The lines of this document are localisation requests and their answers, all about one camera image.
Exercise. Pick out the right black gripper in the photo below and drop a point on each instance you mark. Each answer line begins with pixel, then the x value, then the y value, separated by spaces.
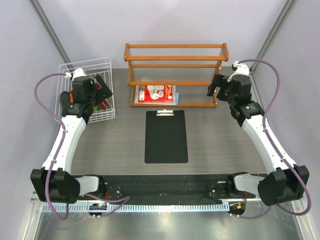
pixel 215 82

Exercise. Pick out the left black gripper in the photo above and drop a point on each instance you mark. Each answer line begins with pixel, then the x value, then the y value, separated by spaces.
pixel 104 90

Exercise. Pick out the orange plate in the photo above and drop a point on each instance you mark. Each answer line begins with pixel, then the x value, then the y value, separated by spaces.
pixel 71 96

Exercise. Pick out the dark teal plate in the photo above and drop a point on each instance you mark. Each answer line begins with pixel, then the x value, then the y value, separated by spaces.
pixel 65 99

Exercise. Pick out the red floral plate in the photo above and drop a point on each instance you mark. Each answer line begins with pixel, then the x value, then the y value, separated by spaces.
pixel 104 105

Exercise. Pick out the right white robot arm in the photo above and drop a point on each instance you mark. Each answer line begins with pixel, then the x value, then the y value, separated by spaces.
pixel 285 179

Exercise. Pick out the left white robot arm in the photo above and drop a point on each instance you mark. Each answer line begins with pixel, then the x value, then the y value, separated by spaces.
pixel 53 182

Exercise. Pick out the light blue folder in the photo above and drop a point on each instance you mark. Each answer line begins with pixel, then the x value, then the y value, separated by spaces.
pixel 175 95

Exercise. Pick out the red book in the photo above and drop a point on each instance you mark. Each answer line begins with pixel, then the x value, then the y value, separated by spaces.
pixel 154 94

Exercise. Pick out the orange wooden shelf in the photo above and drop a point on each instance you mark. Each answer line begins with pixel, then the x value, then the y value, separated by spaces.
pixel 184 62

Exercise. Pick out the black clipboard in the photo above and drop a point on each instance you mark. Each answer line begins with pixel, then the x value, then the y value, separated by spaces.
pixel 165 137

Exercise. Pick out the white wire dish rack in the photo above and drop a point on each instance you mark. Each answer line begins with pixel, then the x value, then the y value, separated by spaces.
pixel 92 67

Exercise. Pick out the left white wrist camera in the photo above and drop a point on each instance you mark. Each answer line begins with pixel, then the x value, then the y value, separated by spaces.
pixel 79 72

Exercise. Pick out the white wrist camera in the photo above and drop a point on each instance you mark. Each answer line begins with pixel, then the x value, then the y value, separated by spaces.
pixel 79 72
pixel 240 69

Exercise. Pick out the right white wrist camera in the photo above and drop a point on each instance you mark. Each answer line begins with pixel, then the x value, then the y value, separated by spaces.
pixel 240 69

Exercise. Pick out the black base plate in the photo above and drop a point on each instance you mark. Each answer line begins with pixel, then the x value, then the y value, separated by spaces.
pixel 167 190

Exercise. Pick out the perforated metal rail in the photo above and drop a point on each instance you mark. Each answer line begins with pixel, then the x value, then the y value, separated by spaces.
pixel 91 207

